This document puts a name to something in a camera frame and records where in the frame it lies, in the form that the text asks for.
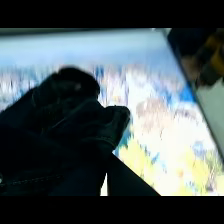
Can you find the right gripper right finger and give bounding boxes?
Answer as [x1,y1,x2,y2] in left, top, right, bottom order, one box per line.
[106,153,161,197]

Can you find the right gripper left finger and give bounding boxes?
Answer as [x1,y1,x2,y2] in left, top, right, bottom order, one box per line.
[49,161,107,197]

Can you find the black jeans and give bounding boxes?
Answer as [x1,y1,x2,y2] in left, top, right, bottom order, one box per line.
[0,65,132,197]

